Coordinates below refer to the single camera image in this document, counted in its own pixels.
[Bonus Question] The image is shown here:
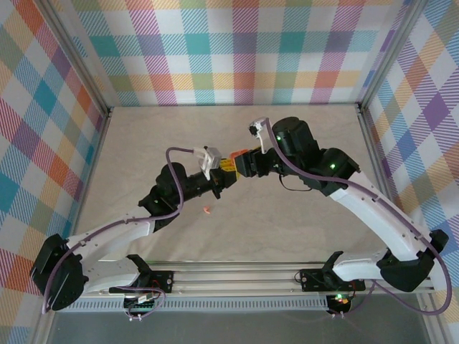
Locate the grey slotted cable duct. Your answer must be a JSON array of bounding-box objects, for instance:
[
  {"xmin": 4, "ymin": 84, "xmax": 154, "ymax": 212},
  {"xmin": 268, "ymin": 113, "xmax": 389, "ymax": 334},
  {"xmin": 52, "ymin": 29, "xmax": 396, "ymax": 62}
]
[{"xmin": 76, "ymin": 300, "xmax": 330, "ymax": 313}]

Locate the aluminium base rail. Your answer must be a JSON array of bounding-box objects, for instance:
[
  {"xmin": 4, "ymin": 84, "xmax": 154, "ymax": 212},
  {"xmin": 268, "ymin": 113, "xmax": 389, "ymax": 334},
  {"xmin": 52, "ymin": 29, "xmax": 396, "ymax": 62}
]
[{"xmin": 82, "ymin": 260, "xmax": 435, "ymax": 297}]

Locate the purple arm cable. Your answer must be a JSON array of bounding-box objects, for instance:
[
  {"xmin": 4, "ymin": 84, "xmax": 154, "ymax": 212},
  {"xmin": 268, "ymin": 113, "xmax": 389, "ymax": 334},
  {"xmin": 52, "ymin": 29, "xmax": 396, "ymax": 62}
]
[
  {"xmin": 263, "ymin": 117, "xmax": 453, "ymax": 316},
  {"xmin": 42, "ymin": 145, "xmax": 202, "ymax": 315}
]

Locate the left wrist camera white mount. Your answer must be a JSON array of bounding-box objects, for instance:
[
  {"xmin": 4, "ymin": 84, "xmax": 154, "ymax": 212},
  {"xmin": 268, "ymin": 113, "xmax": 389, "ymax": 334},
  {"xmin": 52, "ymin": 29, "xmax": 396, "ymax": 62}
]
[{"xmin": 193, "ymin": 145, "xmax": 222, "ymax": 181}]

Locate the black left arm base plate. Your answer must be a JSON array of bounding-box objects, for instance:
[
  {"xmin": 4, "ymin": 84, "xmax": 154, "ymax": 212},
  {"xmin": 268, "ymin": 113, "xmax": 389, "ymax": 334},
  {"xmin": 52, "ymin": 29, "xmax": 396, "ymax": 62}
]
[{"xmin": 143, "ymin": 270, "xmax": 176, "ymax": 293}]

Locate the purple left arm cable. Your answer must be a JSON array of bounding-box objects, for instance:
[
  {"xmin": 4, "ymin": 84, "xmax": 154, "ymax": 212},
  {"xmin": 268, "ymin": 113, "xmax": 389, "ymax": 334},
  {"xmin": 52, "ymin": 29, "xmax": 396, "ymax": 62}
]
[{"xmin": 42, "ymin": 145, "xmax": 202, "ymax": 315}]

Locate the aluminium frame post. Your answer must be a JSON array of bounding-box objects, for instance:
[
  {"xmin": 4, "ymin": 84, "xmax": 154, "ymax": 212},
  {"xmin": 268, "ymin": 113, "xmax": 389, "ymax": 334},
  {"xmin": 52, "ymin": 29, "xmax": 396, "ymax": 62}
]
[
  {"xmin": 357, "ymin": 0, "xmax": 426, "ymax": 114},
  {"xmin": 44, "ymin": 0, "xmax": 113, "ymax": 121}
]

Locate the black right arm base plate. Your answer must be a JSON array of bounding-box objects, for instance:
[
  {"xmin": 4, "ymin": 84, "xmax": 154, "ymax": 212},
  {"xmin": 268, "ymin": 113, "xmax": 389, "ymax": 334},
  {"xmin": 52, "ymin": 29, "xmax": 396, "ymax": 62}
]
[{"xmin": 300, "ymin": 267, "xmax": 366, "ymax": 292}]

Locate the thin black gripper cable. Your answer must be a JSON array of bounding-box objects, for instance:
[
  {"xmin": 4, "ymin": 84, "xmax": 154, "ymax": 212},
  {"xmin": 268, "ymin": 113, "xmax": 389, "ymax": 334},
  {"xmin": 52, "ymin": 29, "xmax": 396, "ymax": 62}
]
[{"xmin": 280, "ymin": 174, "xmax": 316, "ymax": 192}]

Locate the controller board lit LED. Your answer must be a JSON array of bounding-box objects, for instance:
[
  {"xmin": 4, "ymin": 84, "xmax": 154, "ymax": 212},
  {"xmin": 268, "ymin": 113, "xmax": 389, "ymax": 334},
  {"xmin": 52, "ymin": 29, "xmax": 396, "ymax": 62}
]
[{"xmin": 328, "ymin": 292, "xmax": 351, "ymax": 310}]

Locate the aluminium table side rail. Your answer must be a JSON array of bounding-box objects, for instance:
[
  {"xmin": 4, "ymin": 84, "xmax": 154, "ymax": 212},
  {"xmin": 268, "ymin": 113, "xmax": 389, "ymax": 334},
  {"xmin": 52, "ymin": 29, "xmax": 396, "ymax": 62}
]
[
  {"xmin": 70, "ymin": 107, "xmax": 114, "ymax": 252},
  {"xmin": 356, "ymin": 102, "xmax": 413, "ymax": 234}
]

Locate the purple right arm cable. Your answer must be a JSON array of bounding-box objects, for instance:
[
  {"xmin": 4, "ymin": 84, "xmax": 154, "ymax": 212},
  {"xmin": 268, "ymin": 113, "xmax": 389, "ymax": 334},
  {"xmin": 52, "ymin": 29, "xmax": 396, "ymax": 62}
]
[{"xmin": 263, "ymin": 117, "xmax": 453, "ymax": 316}]

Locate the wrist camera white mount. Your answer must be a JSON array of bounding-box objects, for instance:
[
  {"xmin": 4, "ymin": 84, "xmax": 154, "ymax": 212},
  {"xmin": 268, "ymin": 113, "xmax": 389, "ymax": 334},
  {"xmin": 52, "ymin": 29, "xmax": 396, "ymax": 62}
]
[
  {"xmin": 193, "ymin": 145, "xmax": 222, "ymax": 181},
  {"xmin": 247, "ymin": 117, "xmax": 270, "ymax": 156}
]

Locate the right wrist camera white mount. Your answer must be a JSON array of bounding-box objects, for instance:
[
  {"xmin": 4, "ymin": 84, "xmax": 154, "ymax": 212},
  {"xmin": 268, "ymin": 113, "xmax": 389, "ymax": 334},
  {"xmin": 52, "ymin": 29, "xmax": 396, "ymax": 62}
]
[{"xmin": 247, "ymin": 117, "xmax": 270, "ymax": 156}]

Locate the controller board green connector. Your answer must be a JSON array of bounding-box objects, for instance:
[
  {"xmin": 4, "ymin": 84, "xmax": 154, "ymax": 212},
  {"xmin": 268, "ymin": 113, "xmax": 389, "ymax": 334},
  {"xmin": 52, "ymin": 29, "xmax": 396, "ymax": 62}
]
[{"xmin": 123, "ymin": 292, "xmax": 161, "ymax": 313}]

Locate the grey metal shelf panel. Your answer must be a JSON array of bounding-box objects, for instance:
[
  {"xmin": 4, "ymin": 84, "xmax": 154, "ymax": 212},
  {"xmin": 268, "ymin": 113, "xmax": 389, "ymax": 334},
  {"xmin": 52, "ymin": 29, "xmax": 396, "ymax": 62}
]
[{"xmin": 46, "ymin": 310, "xmax": 431, "ymax": 344}]

